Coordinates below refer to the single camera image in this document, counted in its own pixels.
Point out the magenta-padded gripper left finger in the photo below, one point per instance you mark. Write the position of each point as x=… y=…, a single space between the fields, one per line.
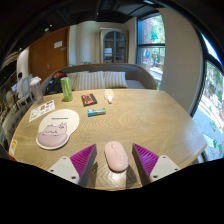
x=61 y=167

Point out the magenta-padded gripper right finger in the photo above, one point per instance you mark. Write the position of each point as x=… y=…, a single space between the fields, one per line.
x=164 y=166

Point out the pink computer mouse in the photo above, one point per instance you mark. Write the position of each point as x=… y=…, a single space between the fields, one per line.
x=116 y=156

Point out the white pig-print mouse pad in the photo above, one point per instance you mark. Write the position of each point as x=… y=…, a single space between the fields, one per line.
x=58 y=126

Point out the yellow and white card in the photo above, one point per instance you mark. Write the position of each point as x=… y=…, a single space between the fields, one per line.
x=13 y=147

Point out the white sticker sheet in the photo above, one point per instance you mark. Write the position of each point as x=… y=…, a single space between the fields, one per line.
x=41 y=110

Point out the small green-blue pack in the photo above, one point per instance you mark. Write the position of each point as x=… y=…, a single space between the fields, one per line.
x=96 y=112

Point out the grey tufted chair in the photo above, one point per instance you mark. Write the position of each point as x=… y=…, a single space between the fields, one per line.
x=13 y=121

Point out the black and red box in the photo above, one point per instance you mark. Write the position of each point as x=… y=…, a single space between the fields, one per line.
x=89 y=99

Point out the green drink can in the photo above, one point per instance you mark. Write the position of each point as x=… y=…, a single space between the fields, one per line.
x=66 y=89

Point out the black and red backpack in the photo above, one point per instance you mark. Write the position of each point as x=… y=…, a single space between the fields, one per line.
x=55 y=84

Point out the white squeeze tube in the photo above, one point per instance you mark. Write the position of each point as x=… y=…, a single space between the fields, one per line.
x=109 y=95

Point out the striped cushion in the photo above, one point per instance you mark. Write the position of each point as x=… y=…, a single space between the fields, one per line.
x=115 y=79
x=72 y=81
x=90 y=80

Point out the white chair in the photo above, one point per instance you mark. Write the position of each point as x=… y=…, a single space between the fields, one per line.
x=26 y=88

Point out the grey curved sofa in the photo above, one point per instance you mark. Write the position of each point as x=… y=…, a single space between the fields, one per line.
x=138 y=75

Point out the person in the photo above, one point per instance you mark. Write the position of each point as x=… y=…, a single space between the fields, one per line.
x=20 y=80

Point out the brown wooden door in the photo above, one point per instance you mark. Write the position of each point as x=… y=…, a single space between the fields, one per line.
x=46 y=58

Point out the arched glass-door cabinet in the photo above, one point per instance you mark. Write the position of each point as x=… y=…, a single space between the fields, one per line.
x=114 y=46

